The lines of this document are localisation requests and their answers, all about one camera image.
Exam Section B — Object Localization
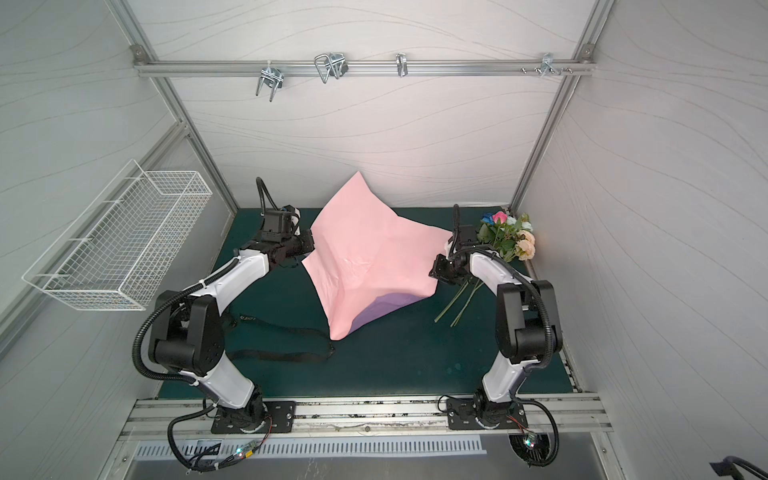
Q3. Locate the metal U-bolt clamp middle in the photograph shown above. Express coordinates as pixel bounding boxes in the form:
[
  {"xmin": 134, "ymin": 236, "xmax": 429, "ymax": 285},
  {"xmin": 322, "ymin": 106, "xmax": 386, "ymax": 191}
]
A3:
[{"xmin": 314, "ymin": 52, "xmax": 349, "ymax": 84}]

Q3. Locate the pink purple wrapping paper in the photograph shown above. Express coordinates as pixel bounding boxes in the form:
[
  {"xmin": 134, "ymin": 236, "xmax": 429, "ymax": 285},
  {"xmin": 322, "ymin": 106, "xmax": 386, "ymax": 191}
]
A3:
[{"xmin": 303, "ymin": 173, "xmax": 451, "ymax": 341}]

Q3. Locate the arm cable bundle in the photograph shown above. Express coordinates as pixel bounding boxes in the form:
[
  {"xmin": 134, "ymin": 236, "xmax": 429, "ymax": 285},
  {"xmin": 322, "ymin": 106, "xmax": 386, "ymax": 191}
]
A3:
[
  {"xmin": 508, "ymin": 397, "xmax": 562, "ymax": 468},
  {"xmin": 166, "ymin": 404, "xmax": 274, "ymax": 474}
]

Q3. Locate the pink fake flower stem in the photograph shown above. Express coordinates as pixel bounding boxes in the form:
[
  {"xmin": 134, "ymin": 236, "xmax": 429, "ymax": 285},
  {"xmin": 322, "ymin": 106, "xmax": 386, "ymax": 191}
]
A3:
[{"xmin": 434, "ymin": 205, "xmax": 511, "ymax": 327}]

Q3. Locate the metal u-bolt clamp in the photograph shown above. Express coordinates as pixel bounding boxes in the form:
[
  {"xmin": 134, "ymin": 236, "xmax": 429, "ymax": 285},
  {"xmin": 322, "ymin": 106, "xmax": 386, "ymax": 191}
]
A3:
[
  {"xmin": 314, "ymin": 52, "xmax": 349, "ymax": 84},
  {"xmin": 255, "ymin": 64, "xmax": 284, "ymax": 102}
]

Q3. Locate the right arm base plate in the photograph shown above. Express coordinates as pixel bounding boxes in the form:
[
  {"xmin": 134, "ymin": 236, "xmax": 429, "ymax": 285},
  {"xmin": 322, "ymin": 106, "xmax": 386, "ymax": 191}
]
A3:
[{"xmin": 437, "ymin": 395, "xmax": 528, "ymax": 432}]

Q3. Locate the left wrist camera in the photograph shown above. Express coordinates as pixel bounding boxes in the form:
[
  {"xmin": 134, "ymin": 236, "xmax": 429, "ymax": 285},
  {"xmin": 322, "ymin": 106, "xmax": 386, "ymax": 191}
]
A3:
[{"xmin": 261, "ymin": 205, "xmax": 300, "ymax": 242}]

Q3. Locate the aluminium crossbar rail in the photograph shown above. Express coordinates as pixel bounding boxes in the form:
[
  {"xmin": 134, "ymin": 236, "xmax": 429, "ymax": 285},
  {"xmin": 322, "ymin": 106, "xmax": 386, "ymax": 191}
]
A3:
[{"xmin": 134, "ymin": 57, "xmax": 597, "ymax": 78}]

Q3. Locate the green table mat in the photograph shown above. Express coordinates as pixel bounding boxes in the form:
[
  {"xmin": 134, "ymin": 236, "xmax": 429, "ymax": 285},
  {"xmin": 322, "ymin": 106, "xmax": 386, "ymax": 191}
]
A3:
[{"xmin": 157, "ymin": 206, "xmax": 574, "ymax": 400}]

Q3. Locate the black ribbon strap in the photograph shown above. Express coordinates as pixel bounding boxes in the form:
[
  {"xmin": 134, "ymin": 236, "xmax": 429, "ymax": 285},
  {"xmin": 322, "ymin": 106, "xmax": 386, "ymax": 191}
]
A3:
[{"xmin": 221, "ymin": 311, "xmax": 336, "ymax": 364}]

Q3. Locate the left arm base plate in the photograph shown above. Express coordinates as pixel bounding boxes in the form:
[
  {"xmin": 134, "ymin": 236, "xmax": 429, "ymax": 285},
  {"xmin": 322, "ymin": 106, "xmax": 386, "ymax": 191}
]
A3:
[{"xmin": 211, "ymin": 400, "xmax": 296, "ymax": 434}]

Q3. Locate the metal bolt clamp right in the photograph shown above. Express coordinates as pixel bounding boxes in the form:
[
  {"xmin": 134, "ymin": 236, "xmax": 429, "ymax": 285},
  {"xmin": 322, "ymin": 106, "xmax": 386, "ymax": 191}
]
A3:
[{"xmin": 520, "ymin": 53, "xmax": 574, "ymax": 77}]

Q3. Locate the mint fake flower stem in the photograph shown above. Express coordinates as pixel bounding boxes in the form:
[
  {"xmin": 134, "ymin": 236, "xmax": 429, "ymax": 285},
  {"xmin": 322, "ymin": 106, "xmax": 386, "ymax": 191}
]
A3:
[{"xmin": 507, "ymin": 214, "xmax": 533, "ymax": 232}]

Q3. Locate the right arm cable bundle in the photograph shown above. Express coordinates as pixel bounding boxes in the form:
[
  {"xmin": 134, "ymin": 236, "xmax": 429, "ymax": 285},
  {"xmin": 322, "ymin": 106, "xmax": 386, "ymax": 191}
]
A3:
[{"xmin": 508, "ymin": 397, "xmax": 562, "ymax": 468}]

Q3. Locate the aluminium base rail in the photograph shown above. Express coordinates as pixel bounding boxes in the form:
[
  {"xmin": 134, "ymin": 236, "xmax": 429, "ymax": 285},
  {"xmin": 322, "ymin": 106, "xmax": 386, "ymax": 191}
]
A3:
[{"xmin": 118, "ymin": 393, "xmax": 613, "ymax": 441}]

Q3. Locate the white wire basket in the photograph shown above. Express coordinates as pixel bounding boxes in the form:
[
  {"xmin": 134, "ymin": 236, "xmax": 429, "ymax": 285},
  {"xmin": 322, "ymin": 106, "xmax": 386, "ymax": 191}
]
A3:
[{"xmin": 21, "ymin": 160, "xmax": 212, "ymax": 311}]

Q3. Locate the metal U-bolt clamp left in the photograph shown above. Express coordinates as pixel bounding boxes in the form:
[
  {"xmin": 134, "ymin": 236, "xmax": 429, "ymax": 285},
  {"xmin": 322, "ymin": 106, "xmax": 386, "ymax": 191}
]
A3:
[{"xmin": 255, "ymin": 64, "xmax": 284, "ymax": 102}]

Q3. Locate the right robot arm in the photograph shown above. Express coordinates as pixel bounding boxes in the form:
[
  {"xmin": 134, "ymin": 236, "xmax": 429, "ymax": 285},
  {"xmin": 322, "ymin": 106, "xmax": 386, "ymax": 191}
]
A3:
[{"xmin": 430, "ymin": 247, "xmax": 562, "ymax": 429}]

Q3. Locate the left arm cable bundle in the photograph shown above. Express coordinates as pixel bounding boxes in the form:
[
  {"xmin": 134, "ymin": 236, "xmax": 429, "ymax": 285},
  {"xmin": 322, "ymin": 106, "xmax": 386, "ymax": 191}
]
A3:
[{"xmin": 166, "ymin": 404, "xmax": 274, "ymax": 474}]

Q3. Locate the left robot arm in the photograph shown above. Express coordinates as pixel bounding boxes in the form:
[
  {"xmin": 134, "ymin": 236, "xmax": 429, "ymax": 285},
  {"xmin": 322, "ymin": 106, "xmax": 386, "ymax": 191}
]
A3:
[{"xmin": 132, "ymin": 230, "xmax": 314, "ymax": 430}]

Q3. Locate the white vent grille strip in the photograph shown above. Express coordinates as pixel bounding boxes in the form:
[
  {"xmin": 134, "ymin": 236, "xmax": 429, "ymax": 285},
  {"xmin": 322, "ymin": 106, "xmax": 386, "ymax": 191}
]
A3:
[{"xmin": 134, "ymin": 435, "xmax": 487, "ymax": 461}]

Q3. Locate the metal bracket clamp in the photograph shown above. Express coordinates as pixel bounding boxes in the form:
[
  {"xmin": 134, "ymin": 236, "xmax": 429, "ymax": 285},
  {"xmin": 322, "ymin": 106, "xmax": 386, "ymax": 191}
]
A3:
[{"xmin": 395, "ymin": 53, "xmax": 408, "ymax": 78}]

